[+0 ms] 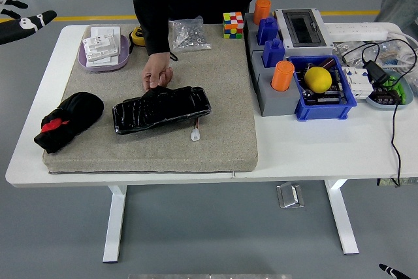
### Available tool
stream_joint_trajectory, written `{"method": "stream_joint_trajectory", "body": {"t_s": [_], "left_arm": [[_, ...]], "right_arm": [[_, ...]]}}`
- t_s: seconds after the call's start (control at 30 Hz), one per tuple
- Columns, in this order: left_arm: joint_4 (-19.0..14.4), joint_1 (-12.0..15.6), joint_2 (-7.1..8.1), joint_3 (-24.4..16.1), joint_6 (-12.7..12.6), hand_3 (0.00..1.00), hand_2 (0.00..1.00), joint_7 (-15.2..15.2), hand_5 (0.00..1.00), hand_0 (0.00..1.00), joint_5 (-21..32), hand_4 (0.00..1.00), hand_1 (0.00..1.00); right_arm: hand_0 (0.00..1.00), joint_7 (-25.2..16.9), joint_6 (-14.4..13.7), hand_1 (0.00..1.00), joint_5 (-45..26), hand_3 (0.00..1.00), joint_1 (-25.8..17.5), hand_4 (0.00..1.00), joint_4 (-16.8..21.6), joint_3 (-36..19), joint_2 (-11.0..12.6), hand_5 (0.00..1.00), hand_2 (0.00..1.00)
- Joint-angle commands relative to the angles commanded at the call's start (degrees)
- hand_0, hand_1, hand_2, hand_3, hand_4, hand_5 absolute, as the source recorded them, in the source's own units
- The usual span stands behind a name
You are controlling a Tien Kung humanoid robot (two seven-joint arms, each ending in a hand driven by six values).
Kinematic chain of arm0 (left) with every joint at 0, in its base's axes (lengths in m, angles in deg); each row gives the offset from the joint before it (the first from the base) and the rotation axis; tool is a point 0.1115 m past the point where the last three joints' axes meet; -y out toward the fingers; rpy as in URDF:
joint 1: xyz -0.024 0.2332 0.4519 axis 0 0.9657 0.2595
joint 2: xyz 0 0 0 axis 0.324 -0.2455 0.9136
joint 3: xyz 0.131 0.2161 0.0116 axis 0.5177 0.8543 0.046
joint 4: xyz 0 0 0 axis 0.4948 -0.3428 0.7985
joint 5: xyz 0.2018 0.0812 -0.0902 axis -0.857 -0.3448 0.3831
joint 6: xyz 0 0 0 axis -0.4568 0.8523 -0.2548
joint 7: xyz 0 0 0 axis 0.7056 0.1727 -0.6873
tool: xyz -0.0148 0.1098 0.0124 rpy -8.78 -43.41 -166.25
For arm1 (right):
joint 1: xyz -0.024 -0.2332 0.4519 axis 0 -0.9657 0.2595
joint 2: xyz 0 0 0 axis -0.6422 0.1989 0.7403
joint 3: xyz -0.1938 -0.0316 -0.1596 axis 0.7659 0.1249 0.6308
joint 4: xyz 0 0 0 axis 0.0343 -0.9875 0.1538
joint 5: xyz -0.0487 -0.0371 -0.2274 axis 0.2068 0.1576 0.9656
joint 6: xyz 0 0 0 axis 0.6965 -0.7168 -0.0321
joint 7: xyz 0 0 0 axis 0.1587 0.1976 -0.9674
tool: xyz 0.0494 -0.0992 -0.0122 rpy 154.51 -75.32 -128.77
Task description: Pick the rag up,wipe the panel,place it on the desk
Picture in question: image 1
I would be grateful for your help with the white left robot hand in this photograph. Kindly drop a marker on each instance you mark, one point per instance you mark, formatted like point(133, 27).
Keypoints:
point(13, 30)

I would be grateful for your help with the person's right hand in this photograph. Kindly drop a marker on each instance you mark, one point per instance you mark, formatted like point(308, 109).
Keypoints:
point(156, 71)

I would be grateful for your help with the black-white right robot hand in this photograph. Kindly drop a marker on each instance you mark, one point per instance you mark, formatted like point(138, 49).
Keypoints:
point(393, 272)

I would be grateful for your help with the black panel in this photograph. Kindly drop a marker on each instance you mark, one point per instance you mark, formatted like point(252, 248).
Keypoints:
point(160, 110)

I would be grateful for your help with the black rag with red tag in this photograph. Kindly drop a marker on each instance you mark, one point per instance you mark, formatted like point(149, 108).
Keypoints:
point(78, 109)

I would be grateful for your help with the person's right forearm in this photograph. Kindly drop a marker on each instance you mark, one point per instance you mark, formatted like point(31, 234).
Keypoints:
point(156, 35)

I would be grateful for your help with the purple tray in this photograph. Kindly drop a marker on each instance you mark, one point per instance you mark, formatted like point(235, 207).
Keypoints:
point(123, 57)

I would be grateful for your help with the yellow tape measure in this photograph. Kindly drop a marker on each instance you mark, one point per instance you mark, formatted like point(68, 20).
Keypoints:
point(137, 37)

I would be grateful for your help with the clear bag of screws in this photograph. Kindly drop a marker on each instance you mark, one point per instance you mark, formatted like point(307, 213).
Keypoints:
point(189, 35)

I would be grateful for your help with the white socket module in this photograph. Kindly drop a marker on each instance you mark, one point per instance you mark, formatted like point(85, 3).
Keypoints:
point(101, 47)

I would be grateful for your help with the white table leg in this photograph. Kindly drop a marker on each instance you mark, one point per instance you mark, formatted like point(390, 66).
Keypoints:
point(114, 226)
point(343, 220)

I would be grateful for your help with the grey-brown mat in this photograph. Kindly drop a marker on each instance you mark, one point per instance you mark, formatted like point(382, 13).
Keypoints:
point(222, 112)

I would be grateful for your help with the multicolour puzzle cube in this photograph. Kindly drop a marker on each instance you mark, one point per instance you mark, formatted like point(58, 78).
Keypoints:
point(233, 25)

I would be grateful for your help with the blue block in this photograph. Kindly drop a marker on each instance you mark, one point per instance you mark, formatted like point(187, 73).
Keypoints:
point(267, 32)
point(273, 53)

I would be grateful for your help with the orange cylinder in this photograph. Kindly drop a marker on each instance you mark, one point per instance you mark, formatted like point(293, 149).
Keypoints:
point(282, 76)
point(262, 11)

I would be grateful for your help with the grey block holder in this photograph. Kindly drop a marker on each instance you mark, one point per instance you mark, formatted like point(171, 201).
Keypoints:
point(277, 102)

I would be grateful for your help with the silver floor plate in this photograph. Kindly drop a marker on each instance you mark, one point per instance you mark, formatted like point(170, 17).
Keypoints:
point(290, 195)

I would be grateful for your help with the yellow ball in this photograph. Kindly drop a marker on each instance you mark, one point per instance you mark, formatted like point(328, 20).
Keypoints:
point(318, 79)

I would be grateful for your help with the blue plastic bin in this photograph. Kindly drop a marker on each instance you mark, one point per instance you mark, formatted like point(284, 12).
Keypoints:
point(323, 110)

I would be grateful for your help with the black components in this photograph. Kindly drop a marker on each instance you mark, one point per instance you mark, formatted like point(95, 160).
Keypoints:
point(385, 97)

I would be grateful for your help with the circuit board parts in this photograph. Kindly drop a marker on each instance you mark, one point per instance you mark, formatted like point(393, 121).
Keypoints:
point(333, 96)

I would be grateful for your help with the light blue dish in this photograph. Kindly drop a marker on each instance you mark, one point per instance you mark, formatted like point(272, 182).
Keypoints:
point(408, 92)

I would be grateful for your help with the green plastic part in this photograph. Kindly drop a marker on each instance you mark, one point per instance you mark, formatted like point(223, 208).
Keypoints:
point(396, 84)

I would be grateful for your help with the white circuit breaker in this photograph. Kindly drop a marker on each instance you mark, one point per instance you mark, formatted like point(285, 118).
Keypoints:
point(357, 84)

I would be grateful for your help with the clear bag of parts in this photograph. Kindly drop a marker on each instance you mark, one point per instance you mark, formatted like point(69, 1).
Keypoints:
point(354, 52)

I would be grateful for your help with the white power strip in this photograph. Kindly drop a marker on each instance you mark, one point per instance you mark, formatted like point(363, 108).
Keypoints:
point(356, 30)

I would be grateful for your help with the white switch plate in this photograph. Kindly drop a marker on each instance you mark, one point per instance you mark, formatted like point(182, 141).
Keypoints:
point(106, 30)

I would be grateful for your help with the grey electrical enclosure box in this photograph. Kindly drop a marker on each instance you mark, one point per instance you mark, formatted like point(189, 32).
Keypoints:
point(321, 32)

